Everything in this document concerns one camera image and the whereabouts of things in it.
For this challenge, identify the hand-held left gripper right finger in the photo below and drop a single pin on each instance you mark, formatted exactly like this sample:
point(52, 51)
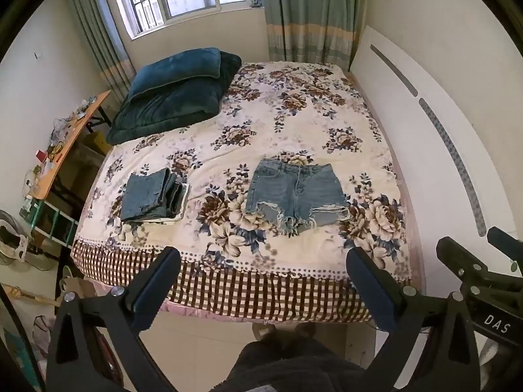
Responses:
point(369, 284)

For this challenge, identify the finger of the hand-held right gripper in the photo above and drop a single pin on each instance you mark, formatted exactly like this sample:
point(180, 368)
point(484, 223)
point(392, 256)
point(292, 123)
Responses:
point(457, 257)
point(506, 243)

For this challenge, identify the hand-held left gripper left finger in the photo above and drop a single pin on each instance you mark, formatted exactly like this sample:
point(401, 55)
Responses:
point(157, 281)

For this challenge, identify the ripped denim shorts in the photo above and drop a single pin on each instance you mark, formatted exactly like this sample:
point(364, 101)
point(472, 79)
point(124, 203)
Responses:
point(296, 194)

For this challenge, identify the person's dark fleece pants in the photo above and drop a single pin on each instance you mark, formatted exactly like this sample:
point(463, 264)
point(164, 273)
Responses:
point(294, 367)

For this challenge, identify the brown fuzzy slipper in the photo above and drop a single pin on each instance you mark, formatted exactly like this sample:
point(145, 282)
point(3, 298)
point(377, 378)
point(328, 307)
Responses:
point(263, 330)
point(305, 328)

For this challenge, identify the folded dark blue jeans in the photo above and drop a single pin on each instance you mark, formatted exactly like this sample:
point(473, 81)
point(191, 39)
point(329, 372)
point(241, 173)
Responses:
point(151, 194)

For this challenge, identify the white headboard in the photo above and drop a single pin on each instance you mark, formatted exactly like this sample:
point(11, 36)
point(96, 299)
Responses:
point(429, 143)

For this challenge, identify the green shelf rack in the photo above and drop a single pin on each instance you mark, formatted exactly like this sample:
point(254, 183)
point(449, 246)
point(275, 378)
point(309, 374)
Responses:
point(53, 220)

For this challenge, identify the white floor fan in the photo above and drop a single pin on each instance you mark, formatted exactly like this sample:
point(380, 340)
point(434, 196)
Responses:
point(14, 241)

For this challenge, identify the yellow box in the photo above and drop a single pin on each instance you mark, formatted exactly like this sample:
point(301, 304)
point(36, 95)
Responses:
point(96, 143)

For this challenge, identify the cluttered wooden desk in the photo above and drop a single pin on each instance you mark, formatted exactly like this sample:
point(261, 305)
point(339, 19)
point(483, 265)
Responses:
point(67, 139)

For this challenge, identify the small red box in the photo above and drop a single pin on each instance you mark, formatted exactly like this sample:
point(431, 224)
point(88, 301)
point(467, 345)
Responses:
point(40, 156)

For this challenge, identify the bed with floral sheet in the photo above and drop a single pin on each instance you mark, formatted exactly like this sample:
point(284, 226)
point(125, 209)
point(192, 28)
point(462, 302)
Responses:
point(265, 130)

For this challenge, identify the folded teal quilt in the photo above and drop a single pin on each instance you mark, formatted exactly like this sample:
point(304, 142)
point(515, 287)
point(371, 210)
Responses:
point(175, 90)

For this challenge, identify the green striped curtain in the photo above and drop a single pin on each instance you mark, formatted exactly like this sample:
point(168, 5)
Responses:
point(312, 14)
point(100, 45)

